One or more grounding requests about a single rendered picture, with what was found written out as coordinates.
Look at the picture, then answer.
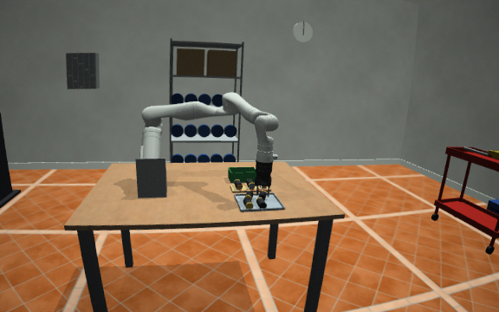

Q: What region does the green open box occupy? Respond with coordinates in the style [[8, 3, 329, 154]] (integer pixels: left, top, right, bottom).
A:
[[228, 167, 256, 183]]

